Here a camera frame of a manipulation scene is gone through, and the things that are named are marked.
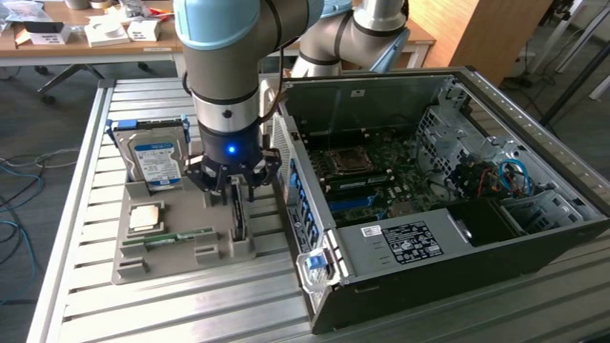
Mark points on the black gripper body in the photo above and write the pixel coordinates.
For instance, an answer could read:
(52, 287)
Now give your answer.
(231, 150)

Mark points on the black graphics card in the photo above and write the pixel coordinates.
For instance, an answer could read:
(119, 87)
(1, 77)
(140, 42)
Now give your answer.
(238, 214)

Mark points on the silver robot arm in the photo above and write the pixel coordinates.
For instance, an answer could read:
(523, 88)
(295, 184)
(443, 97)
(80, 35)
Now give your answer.
(224, 53)

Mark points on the grey parts rack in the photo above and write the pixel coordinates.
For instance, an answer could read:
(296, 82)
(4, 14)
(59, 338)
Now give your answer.
(191, 221)

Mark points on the hard disk with blue rails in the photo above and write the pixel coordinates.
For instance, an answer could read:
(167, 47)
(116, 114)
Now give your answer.
(152, 157)

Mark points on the silver CPU chip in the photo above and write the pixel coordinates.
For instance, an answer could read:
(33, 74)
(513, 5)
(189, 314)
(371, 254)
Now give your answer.
(144, 217)

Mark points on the green RAM stick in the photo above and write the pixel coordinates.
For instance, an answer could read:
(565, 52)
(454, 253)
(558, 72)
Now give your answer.
(180, 236)
(356, 183)

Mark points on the metal CPU socket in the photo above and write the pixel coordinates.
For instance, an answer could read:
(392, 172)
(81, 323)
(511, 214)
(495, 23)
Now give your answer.
(351, 160)

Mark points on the blue case latch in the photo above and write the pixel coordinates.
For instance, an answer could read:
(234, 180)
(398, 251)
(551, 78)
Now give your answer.
(315, 262)

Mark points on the green motherboard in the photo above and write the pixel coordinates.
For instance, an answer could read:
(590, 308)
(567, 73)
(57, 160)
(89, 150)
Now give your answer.
(404, 168)

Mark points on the grey power supply unit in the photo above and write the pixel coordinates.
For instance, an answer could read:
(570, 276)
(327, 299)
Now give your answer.
(362, 253)

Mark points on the square chipset heatsink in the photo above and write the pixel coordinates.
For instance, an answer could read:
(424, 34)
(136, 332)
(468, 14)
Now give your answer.
(406, 210)

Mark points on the silver perforated disk bay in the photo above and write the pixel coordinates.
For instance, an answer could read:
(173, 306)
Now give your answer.
(443, 143)

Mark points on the small white box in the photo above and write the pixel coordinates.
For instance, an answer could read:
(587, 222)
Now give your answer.
(143, 32)

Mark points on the flat white box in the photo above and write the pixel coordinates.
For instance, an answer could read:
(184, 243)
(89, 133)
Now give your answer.
(101, 42)

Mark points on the white tape roll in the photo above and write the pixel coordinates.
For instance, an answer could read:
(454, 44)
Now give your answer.
(113, 33)

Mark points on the wooden top office desk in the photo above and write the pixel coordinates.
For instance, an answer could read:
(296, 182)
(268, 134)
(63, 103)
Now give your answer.
(71, 50)
(422, 37)

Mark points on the black open PC case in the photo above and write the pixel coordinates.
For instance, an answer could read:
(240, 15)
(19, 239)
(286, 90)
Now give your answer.
(428, 286)

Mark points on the white box with black lid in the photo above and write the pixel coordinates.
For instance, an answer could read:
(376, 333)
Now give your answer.
(47, 37)

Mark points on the grey cup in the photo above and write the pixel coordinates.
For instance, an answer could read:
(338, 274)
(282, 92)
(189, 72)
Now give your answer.
(77, 4)

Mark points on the clear plastic bag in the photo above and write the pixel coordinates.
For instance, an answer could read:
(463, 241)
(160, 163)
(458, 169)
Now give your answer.
(24, 10)

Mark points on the wooden cabinet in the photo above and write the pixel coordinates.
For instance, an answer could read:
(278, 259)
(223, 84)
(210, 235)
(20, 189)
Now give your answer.
(486, 35)

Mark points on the grey disk bay caddy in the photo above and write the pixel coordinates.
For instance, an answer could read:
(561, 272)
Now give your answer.
(543, 211)

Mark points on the black metal pole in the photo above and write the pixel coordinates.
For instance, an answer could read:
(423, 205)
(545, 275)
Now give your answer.
(577, 82)

